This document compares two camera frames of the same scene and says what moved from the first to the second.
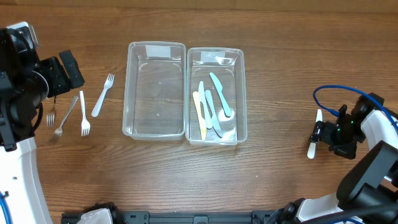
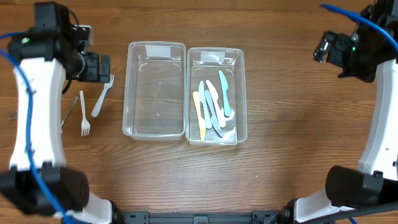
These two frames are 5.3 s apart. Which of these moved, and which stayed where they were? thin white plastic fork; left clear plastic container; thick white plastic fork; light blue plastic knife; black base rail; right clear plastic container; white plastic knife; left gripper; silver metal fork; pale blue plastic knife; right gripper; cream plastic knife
Moved: pale blue plastic knife; right gripper; white plastic knife; left gripper
Stayed: thick white plastic fork; light blue plastic knife; right clear plastic container; left clear plastic container; black base rail; cream plastic knife; silver metal fork; thin white plastic fork
